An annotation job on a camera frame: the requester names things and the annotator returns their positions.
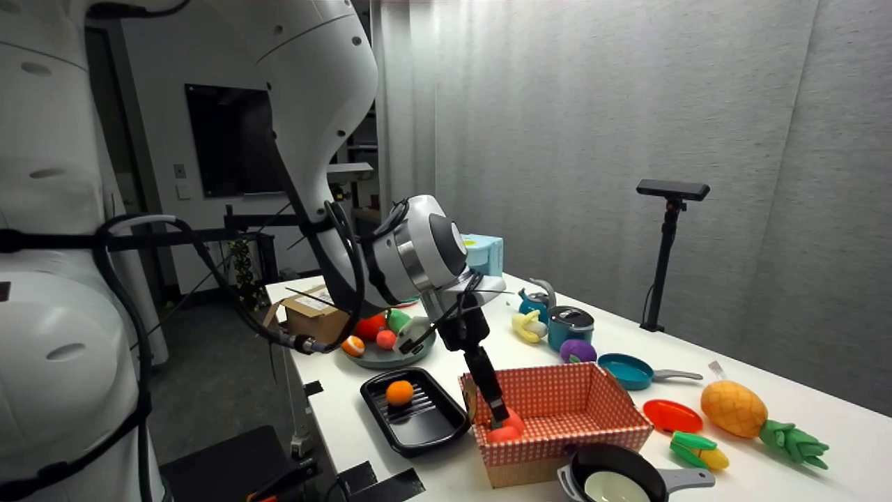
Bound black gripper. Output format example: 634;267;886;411
431;294;514;429

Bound red checkered cardboard box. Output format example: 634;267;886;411
461;359;657;492

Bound red toy tomato with leaf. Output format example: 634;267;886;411
482;408;529;447

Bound black plastic tray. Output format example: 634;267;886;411
356;365;475;461

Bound orange toy fruit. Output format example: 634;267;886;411
383;377;419;411

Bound grey green round plate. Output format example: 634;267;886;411
353;319;440;374

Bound teal toy kettle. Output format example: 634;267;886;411
516;275;561;319

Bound purple toy eggplant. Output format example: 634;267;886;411
558;338;600;365

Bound teal pot with dark lid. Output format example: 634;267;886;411
546;306;600;354

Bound light blue toy toaster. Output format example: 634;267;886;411
458;231;507;284

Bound black flat strip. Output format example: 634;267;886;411
356;465;429;502
331;461;379;502

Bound blue toy frying pan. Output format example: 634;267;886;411
597;351;706;393

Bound red orange toy plate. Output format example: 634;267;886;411
642;395;706;439

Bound toy corn cob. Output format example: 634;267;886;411
666;429;734;473

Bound toy pineapple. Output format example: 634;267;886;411
700;377;830;472

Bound black metal rack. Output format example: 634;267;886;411
220;203;324;309

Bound black pot with handle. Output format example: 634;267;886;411
556;441;720;502

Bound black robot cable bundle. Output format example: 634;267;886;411
0;192;412;502

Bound black wall monitor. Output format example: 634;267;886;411
181;82;284;200

